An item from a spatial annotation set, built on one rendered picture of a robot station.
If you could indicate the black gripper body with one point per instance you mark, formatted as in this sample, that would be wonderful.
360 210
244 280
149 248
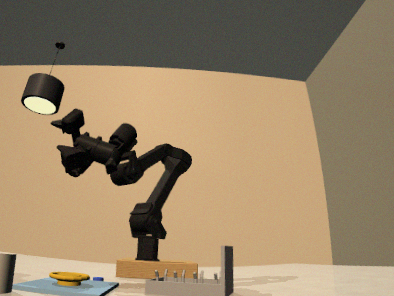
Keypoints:
71 124

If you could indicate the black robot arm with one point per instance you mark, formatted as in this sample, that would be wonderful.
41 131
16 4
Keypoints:
146 217

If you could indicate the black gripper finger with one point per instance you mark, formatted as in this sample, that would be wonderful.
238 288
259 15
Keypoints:
61 147
58 124

